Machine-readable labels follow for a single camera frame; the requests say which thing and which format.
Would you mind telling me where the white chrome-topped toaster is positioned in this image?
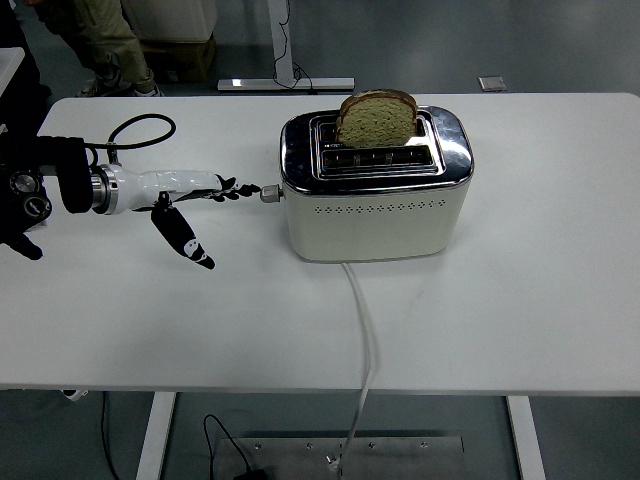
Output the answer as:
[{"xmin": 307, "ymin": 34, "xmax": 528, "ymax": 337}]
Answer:
[{"xmin": 278, "ymin": 104, "xmax": 475, "ymax": 263}]

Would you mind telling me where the black bulky object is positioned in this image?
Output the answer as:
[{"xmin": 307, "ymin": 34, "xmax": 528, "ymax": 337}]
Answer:
[{"xmin": 0, "ymin": 0, "xmax": 53, "ymax": 139}]

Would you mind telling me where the grey metal plate with screws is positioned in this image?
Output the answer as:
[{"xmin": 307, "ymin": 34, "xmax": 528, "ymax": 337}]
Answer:
[{"xmin": 215, "ymin": 435, "xmax": 466, "ymax": 480}]

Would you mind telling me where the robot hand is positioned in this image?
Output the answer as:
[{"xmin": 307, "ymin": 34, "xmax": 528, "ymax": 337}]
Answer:
[{"xmin": 110, "ymin": 163, "xmax": 263, "ymax": 272}]

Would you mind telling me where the white side table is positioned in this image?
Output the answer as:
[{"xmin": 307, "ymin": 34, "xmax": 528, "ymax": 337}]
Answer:
[{"xmin": 0, "ymin": 46, "xmax": 26, "ymax": 96}]

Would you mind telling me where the person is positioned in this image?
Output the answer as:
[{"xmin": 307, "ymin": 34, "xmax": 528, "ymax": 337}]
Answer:
[{"xmin": 22, "ymin": 0, "xmax": 166, "ymax": 99}]

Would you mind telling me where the white box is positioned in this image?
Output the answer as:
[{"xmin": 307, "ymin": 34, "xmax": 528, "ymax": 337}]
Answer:
[{"xmin": 122, "ymin": 0, "xmax": 219, "ymax": 44}]

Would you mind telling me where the white toaster power cord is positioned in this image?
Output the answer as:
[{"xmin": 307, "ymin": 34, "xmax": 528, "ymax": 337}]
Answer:
[{"xmin": 335, "ymin": 261, "xmax": 378, "ymax": 476}]

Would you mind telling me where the long black hanging cable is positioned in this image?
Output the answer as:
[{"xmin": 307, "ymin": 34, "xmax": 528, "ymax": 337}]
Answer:
[{"xmin": 99, "ymin": 391, "xmax": 121, "ymax": 480}]

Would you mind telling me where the white desk stand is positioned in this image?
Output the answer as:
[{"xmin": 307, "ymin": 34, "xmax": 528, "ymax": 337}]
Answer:
[{"xmin": 217, "ymin": 0, "xmax": 356, "ymax": 94}]

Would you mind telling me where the black cable on stand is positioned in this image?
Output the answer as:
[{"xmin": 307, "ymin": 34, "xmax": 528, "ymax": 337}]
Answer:
[{"xmin": 272, "ymin": 0, "xmax": 321, "ymax": 96}]

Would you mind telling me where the brown bread slice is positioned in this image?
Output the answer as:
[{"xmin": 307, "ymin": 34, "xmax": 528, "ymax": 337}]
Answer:
[{"xmin": 333, "ymin": 88, "xmax": 419, "ymax": 150}]

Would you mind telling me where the white table leg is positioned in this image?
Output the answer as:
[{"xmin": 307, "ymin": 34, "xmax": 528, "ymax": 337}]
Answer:
[
  {"xmin": 134, "ymin": 391, "xmax": 177, "ymax": 480},
  {"xmin": 505, "ymin": 394, "xmax": 547, "ymax": 480}
]

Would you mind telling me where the thin black looped cable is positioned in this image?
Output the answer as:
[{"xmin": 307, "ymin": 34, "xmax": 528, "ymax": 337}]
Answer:
[{"xmin": 201, "ymin": 413, "xmax": 251, "ymax": 480}]

